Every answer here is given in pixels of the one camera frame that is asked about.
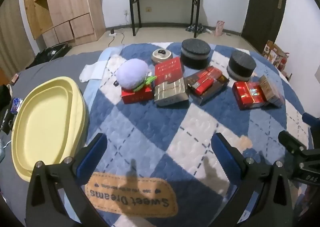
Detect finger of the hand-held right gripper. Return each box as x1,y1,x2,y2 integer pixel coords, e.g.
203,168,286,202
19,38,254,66
278,131,320,188
302,113,320,130

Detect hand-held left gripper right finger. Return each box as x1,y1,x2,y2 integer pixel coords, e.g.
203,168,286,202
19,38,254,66
211,132,297,227

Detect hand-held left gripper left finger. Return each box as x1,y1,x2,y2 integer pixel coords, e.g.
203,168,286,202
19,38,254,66
25,132,110,227

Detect brown gold cigarette pack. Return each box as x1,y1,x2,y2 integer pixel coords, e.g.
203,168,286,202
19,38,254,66
258,75,285,108

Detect pale yellow plastic basin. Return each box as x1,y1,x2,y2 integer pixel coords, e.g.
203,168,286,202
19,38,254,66
11,76,90,182

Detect dark brown cigarette carton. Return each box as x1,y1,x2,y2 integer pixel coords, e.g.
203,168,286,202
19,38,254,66
185,66,230,106

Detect small red box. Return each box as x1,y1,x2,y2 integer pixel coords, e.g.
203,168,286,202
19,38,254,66
121,83,154,105

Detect silver grey box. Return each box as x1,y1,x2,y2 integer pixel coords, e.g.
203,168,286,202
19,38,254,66
154,78,190,108

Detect purple plush toy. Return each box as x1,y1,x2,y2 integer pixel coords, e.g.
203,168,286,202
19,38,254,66
117,58,157,93

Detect black foam cylinder wide lid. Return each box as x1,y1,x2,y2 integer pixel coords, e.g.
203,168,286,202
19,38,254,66
180,38,211,70

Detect round beige box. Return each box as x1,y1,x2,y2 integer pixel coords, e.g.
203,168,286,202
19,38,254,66
151,48,174,65

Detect blue checked fleece blanket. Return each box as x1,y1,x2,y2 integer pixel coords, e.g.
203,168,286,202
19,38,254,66
62,42,313,227

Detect printed cardboard boxes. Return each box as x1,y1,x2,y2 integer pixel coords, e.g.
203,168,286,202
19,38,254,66
261,40,290,72

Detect blue white packet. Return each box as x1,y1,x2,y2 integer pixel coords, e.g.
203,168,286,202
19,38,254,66
11,98,24,113

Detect grey bed sheet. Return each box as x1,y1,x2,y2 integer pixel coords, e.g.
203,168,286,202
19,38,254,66
0,47,125,192

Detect small white cloth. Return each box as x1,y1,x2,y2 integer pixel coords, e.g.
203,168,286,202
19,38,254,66
107,54,129,71

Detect black jacket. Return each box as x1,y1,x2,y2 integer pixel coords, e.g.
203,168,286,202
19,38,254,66
0,85,16,134

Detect black suitcase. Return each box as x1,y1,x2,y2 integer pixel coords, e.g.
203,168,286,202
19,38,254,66
32,42,73,66

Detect pink paper bag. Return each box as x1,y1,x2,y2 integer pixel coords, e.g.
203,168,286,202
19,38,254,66
215,20,225,37

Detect dark brown door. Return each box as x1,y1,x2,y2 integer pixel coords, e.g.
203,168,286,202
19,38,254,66
241,0,288,47

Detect dark shoes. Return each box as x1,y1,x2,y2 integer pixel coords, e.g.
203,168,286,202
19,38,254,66
186,24,208,34

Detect beige curtain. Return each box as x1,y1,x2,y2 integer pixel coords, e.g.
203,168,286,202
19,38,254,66
0,0,35,73

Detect black folding table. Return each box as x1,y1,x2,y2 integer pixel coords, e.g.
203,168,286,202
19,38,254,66
119,0,207,38

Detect black power cable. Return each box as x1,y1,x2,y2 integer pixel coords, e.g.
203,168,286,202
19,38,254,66
107,32,125,48

